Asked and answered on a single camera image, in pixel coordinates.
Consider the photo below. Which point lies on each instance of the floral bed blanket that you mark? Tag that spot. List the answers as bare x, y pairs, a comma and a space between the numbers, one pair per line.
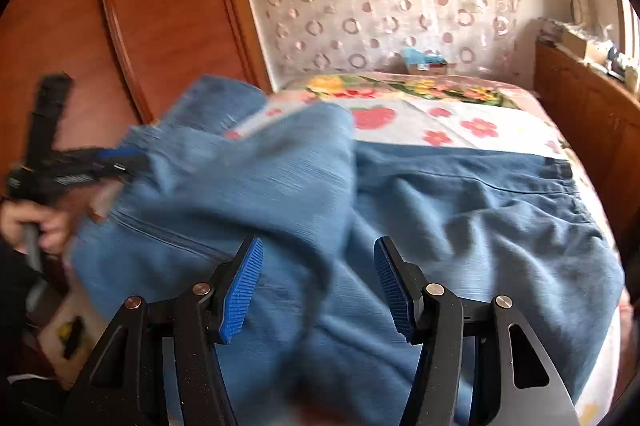
410, 89

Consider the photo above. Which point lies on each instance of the low wooden cabinet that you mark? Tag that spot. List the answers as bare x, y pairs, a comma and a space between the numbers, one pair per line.
590, 106

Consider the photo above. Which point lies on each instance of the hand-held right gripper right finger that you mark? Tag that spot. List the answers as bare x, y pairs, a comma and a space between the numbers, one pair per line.
395, 291

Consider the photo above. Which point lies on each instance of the blue denim pants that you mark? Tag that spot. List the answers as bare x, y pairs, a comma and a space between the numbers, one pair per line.
310, 206

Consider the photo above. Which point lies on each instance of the brown wooden wardrobe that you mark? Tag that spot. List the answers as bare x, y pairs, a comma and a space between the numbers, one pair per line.
150, 6

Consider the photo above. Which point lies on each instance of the person's left hand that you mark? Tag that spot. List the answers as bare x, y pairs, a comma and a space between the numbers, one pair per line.
55, 226

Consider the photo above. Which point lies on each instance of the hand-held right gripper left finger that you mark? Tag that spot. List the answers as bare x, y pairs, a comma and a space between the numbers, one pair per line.
245, 291

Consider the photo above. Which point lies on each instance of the small cardboard box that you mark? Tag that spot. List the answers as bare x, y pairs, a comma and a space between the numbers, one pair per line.
430, 68

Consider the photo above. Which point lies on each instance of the window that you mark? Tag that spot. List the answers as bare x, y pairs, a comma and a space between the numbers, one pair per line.
627, 26

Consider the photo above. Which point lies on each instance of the open cardboard box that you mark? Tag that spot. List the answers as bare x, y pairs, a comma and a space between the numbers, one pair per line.
582, 44

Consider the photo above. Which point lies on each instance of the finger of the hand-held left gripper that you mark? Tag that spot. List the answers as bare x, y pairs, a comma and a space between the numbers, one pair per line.
130, 167
117, 153

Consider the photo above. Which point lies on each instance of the blue plastic bag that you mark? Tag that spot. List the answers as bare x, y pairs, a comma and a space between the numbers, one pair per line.
420, 55

